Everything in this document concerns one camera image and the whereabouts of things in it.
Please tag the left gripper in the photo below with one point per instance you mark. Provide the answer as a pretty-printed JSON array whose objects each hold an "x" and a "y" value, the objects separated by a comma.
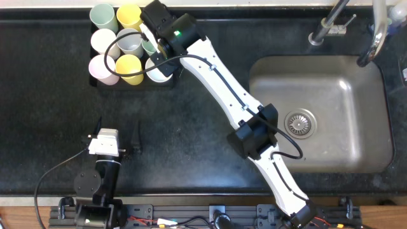
[{"x": 125, "y": 152}]

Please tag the pink cup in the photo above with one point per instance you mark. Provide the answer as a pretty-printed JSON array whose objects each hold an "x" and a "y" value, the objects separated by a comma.
[{"x": 98, "y": 68}]

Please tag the yellow cup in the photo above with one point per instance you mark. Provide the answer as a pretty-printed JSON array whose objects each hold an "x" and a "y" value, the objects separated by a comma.
[
  {"x": 128, "y": 65},
  {"x": 128, "y": 15}
]

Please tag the white cup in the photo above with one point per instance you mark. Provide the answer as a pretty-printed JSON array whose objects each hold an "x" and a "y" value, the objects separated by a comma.
[
  {"x": 155, "y": 75},
  {"x": 101, "y": 41}
]

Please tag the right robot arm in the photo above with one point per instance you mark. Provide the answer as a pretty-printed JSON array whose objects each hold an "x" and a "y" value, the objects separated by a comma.
[{"x": 222, "y": 86}]

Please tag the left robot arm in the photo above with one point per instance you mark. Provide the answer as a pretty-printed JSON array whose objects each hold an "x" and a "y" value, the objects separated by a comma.
[{"x": 106, "y": 178}]

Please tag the black tray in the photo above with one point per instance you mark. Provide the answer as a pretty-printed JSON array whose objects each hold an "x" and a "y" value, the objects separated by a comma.
[{"x": 93, "y": 81}]

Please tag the grey cup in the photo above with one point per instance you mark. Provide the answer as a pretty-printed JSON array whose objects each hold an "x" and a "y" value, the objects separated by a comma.
[{"x": 130, "y": 44}]

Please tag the green cup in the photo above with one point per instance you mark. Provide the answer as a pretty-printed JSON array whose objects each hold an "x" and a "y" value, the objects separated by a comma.
[
  {"x": 148, "y": 47},
  {"x": 103, "y": 16}
]

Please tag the steel sink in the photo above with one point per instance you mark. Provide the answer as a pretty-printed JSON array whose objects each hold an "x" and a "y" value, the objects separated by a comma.
[{"x": 349, "y": 127}]

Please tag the steel tap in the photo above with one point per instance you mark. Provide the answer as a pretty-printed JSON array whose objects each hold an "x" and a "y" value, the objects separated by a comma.
[{"x": 380, "y": 31}]

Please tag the blue soap bottle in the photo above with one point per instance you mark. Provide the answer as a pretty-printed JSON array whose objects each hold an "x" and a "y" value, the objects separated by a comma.
[{"x": 398, "y": 13}]

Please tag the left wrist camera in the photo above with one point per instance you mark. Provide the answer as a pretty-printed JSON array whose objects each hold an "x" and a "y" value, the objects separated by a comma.
[{"x": 104, "y": 141}]

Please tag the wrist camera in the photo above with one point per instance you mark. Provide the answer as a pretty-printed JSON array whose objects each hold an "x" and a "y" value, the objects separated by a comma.
[
  {"x": 104, "y": 141},
  {"x": 150, "y": 38}
]

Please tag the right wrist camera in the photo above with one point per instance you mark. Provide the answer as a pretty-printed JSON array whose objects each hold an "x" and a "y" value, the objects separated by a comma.
[{"x": 150, "y": 38}]

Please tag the mounting rail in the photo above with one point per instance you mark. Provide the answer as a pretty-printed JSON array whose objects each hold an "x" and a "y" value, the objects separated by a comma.
[{"x": 190, "y": 213}]

